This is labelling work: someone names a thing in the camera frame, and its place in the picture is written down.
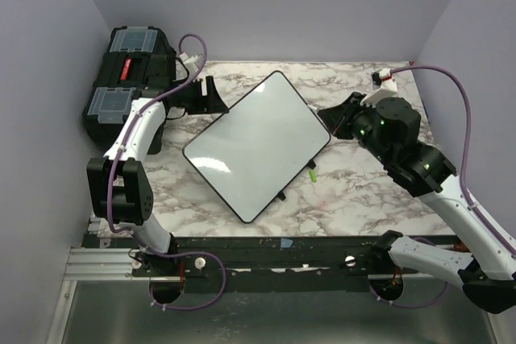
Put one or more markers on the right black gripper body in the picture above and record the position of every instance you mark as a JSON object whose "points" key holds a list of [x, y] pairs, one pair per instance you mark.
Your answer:
{"points": [[360, 126]]}

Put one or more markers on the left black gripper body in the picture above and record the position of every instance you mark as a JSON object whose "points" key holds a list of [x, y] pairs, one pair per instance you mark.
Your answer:
{"points": [[193, 100]]}

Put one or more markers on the white whiteboard black frame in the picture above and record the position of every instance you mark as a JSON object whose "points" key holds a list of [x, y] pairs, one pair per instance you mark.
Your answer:
{"points": [[249, 155]]}

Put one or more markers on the green marker cap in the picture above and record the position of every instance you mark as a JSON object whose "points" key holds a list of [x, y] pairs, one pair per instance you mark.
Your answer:
{"points": [[312, 175]]}

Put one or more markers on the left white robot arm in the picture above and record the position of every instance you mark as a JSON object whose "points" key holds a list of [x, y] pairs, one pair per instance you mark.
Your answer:
{"points": [[118, 184]]}

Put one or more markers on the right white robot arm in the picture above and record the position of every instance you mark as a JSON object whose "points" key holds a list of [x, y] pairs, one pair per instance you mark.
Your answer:
{"points": [[389, 131]]}

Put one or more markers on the black plastic toolbox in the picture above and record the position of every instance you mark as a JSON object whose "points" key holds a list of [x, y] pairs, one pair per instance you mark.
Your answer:
{"points": [[138, 62]]}

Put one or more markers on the blue tape piece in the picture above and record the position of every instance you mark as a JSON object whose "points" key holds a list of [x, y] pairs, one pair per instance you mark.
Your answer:
{"points": [[285, 243]]}

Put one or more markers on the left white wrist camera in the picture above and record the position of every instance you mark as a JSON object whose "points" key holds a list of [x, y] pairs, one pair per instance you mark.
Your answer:
{"points": [[187, 66]]}

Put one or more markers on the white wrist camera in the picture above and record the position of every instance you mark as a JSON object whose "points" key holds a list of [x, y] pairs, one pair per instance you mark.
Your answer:
{"points": [[384, 86], [187, 66]]}

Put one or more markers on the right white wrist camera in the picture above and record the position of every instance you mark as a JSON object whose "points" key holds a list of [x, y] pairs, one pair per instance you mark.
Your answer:
{"points": [[384, 86]]}

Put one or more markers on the black mounting rail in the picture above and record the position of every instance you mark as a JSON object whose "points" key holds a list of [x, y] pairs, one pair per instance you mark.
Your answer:
{"points": [[248, 264]]}

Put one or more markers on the aluminium frame rail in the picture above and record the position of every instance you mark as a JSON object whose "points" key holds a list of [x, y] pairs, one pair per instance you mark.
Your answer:
{"points": [[422, 310]]}

